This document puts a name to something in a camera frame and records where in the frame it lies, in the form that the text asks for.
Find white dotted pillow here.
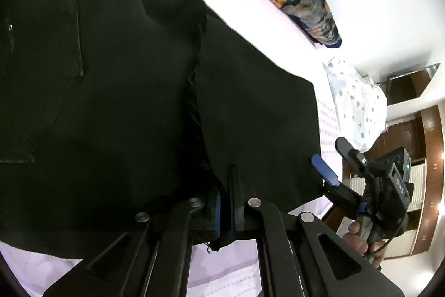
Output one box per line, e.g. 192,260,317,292
322,57,388,151

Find black cable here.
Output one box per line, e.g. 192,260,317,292
365,213,408,256

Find grey framed mirror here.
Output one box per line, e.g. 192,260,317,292
385,63,441,106

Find brown wooden cabinet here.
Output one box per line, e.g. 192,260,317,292
362,105,444,256

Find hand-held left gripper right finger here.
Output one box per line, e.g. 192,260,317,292
228,164,407,297

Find pink patterned bedsheet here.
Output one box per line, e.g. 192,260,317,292
0,0,345,297

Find person's right hand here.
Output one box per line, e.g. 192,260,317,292
343,220,387,269

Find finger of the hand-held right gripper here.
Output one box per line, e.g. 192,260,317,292
335,137,374,176
310,154,364,218

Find black pants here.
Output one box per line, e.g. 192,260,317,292
0,0,322,257

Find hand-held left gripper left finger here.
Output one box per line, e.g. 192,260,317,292
43,193,222,297

